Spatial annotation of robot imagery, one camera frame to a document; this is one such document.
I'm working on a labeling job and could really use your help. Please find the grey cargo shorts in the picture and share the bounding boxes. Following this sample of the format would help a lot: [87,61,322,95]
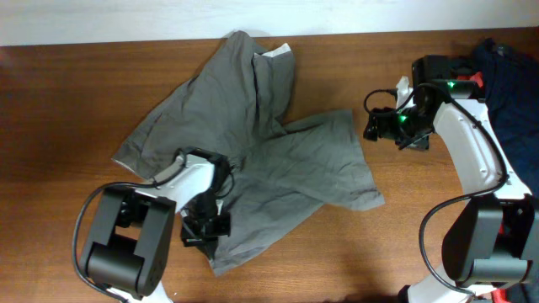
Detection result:
[114,31,384,275]

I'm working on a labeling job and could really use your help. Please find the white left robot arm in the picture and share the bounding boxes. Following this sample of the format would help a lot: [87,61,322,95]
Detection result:
[72,147,233,302]

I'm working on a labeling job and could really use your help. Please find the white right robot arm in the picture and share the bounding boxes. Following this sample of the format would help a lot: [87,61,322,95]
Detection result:
[363,55,538,302]

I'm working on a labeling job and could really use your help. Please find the red garment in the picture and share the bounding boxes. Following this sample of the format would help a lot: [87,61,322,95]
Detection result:
[457,72,484,89]

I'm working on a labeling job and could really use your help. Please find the dark navy garment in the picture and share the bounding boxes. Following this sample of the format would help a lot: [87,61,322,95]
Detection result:
[472,39,538,196]

